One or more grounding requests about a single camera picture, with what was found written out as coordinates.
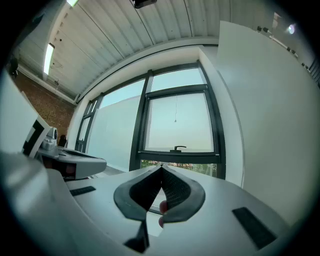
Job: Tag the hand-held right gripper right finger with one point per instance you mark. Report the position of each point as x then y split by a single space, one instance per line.
185 197

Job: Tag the long ceiling light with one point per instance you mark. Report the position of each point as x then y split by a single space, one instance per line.
49 58
72 2

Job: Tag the black ceiling device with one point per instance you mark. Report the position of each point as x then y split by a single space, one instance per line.
145 3

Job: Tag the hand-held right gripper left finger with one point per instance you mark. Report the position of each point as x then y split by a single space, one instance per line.
135 197

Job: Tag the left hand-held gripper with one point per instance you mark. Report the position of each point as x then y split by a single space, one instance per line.
82 166

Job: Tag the bright round lamp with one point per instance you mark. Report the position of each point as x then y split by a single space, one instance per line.
291 29

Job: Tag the person's right hand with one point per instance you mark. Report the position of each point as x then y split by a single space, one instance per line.
163 207

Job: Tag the white rail with black clamps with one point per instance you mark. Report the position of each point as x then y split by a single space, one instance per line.
280 41

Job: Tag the pale partition panel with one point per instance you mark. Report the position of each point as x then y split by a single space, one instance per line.
265 105

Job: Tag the black office chair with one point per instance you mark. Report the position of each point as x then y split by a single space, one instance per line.
63 141

